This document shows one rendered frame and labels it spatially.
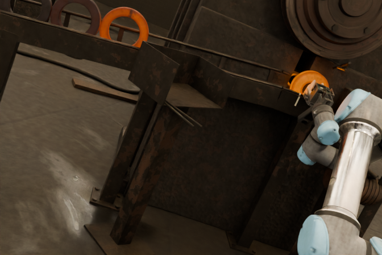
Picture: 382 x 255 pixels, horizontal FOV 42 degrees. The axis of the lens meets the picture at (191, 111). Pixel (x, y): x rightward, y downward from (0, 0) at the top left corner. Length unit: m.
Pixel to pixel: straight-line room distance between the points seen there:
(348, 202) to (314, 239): 0.15
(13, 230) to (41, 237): 0.09
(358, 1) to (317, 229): 0.96
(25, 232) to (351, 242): 1.04
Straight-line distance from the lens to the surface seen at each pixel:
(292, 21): 1.95
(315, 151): 1.82
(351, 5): 1.92
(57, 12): 1.93
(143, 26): 1.90
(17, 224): 1.81
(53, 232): 1.82
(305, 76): 2.03
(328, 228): 1.26
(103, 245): 1.83
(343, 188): 1.33
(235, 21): 2.00
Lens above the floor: 0.98
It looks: 15 degrees down
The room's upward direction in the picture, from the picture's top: 23 degrees clockwise
